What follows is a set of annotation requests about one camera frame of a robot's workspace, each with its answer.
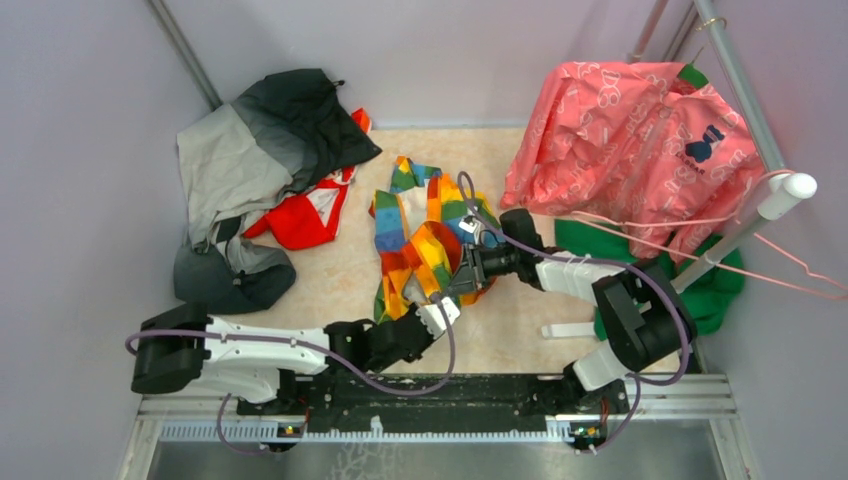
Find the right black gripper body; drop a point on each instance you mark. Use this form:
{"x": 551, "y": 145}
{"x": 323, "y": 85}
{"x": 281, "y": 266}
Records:
{"x": 499, "y": 261}

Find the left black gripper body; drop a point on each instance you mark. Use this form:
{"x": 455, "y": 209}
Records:
{"x": 429, "y": 340}

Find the rainbow striped jacket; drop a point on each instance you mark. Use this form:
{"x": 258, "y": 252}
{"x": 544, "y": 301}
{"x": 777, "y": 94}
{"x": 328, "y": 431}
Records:
{"x": 418, "y": 236}

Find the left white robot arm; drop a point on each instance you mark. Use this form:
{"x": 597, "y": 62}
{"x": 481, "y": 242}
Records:
{"x": 188, "y": 346}

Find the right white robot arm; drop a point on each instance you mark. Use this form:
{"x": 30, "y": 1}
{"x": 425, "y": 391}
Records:
{"x": 643, "y": 317}

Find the pink patterned jacket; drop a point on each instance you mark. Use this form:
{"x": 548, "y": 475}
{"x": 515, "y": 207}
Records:
{"x": 626, "y": 142}

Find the grey black jacket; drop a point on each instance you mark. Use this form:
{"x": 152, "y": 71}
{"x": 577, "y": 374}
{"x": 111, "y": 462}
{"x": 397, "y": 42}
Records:
{"x": 230, "y": 182}

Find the red white garment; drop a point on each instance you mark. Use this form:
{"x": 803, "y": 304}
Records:
{"x": 310, "y": 210}

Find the green garment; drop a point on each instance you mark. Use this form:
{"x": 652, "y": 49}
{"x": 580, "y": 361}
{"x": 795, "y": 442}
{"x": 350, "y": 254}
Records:
{"x": 708, "y": 299}

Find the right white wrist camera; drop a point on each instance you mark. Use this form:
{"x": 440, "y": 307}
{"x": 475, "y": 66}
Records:
{"x": 471, "y": 225}

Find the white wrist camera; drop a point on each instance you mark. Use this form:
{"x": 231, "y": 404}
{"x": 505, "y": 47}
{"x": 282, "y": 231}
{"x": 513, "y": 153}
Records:
{"x": 471, "y": 225}
{"x": 438, "y": 315}

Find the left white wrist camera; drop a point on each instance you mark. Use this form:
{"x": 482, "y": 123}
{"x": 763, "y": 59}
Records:
{"x": 438, "y": 315}

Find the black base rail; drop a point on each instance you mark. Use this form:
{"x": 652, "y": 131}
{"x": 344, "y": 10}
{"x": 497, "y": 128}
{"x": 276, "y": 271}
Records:
{"x": 340, "y": 402}

